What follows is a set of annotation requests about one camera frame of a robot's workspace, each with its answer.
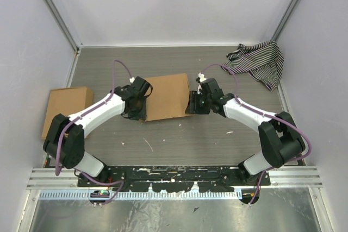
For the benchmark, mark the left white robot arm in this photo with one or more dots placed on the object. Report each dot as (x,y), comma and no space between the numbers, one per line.
(65,141)

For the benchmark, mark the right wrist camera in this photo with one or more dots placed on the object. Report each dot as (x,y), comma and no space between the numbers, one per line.
(208,86)

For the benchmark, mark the folded brown cardboard box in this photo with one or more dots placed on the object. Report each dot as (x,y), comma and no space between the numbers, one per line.
(66,101)

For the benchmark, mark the left aluminium corner post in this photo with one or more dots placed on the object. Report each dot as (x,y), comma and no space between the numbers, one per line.
(61,23)

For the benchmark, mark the aluminium corner post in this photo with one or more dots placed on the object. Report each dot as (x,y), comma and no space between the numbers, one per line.
(285,18)
(61,23)

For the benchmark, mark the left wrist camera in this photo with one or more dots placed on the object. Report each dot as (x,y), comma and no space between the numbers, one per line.
(141,87)

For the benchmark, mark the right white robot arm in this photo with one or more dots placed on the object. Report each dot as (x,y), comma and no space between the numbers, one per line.
(280,139)

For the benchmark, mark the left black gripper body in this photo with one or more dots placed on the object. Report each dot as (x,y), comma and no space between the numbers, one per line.
(140,112)

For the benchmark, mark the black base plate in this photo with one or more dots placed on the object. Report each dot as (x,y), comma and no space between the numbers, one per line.
(221,175)

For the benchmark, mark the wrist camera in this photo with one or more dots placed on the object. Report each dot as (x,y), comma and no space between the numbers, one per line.
(208,86)
(141,87)

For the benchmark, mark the right aluminium corner post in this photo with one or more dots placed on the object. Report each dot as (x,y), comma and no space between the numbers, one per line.
(285,18)

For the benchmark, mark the aluminium front rail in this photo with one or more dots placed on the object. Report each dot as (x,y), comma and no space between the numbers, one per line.
(291,176)

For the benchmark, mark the brown cardboard box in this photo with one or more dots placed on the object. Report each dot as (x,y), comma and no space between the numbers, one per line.
(169,97)
(66,101)

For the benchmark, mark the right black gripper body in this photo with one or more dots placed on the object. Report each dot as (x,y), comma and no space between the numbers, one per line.
(203,106)

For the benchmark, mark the striped cloth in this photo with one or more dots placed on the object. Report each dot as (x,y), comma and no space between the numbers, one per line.
(263,62)

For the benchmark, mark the slotted cable duct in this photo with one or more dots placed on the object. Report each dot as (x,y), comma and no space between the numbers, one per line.
(90,194)

